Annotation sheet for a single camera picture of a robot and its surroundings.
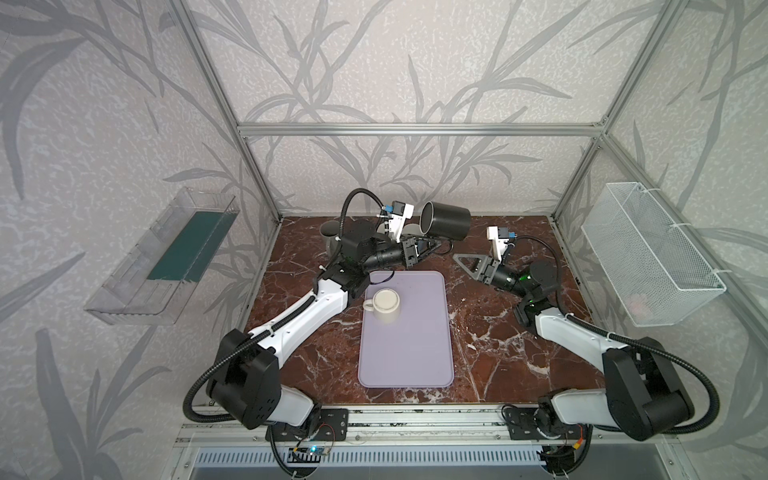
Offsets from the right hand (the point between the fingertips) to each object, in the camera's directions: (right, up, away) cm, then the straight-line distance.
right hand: (455, 252), depth 72 cm
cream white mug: (-19, -16, +17) cm, 30 cm away
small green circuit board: (-35, -48, -1) cm, 59 cm away
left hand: (-4, +3, -4) cm, 7 cm away
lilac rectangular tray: (-10, -29, +12) cm, 33 cm away
